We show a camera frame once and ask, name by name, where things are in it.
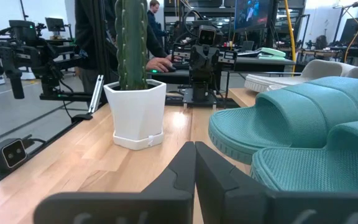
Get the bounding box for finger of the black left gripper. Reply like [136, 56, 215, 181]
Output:
[172, 43, 193, 68]
[218, 49, 238, 65]

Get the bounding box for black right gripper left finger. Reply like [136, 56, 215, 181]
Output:
[140, 141, 196, 194]

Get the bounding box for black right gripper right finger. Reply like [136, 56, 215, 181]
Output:
[195, 141, 269, 224]

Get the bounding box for teal rubber slide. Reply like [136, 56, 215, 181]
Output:
[208, 75, 358, 166]
[249, 119, 358, 193]

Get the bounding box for person's hand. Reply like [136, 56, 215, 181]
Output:
[145, 57, 174, 73]

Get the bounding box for mint green stapler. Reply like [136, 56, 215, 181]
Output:
[256, 47, 287, 60]

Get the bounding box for person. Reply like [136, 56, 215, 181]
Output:
[74, 0, 175, 96]
[146, 0, 169, 43]

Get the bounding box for green cactus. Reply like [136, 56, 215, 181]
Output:
[114, 0, 149, 91]

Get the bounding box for black computer monitor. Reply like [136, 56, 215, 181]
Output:
[234, 0, 273, 33]

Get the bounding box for white hexagonal plant pot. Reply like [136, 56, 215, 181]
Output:
[103, 78, 168, 151]

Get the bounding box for small black monitor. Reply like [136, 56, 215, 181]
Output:
[44, 17, 66, 32]

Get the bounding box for black neighbouring robot arms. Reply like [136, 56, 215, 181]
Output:
[0, 19, 85, 103]

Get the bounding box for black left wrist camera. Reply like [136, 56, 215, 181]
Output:
[196, 24, 223, 47]

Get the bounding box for thick yellow cable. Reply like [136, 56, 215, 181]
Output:
[283, 0, 297, 74]

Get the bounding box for silver aluminium bracket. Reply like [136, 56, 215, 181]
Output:
[88, 74, 104, 114]

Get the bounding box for black table-level camera cable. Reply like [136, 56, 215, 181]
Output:
[23, 134, 48, 149]

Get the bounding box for black table-level camera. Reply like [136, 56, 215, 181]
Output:
[0, 138, 28, 172]

